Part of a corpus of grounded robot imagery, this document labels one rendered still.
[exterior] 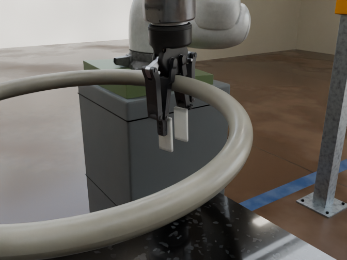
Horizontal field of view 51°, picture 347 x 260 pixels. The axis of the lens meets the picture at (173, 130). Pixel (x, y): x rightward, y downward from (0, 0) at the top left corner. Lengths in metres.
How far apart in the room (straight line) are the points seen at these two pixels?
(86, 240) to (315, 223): 1.79
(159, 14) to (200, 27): 0.61
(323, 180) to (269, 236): 1.66
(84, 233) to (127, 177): 0.85
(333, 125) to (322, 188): 0.36
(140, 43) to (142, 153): 0.36
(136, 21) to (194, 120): 0.37
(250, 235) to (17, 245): 0.26
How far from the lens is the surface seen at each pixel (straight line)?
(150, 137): 1.12
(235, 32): 1.23
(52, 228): 0.31
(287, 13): 7.92
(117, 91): 1.12
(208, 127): 1.25
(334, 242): 1.94
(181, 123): 0.72
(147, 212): 0.32
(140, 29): 1.21
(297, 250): 0.44
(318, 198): 2.17
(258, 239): 0.45
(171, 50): 0.64
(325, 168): 2.08
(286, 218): 2.03
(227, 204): 0.50
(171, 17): 0.61
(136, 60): 1.24
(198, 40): 1.23
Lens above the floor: 1.09
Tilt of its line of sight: 20 degrees down
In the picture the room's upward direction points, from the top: straight up
